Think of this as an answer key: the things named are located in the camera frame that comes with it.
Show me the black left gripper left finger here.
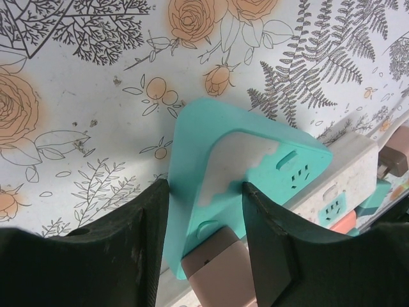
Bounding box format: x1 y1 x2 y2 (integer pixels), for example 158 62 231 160
0 178 170 307

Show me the pink plug cube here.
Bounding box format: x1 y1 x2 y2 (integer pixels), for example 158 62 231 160
180 224 261 307

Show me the white speckled power strip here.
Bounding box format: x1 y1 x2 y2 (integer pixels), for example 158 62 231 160
286 133 383 233

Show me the salmon plug cube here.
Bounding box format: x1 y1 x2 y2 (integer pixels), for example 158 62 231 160
328 212 360 239

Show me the mauve plug cube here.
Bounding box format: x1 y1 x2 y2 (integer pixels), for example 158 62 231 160
378 127 409 180

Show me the teal mountain-shaped power strip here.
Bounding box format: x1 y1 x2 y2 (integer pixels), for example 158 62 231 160
162 97 335 281

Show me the teal plug cube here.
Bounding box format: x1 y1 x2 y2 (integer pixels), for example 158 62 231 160
354 178 392 218

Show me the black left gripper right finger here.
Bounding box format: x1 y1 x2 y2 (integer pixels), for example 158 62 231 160
242 181 409 307

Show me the floral table mat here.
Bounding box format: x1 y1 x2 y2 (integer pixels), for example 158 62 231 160
0 0 409 288

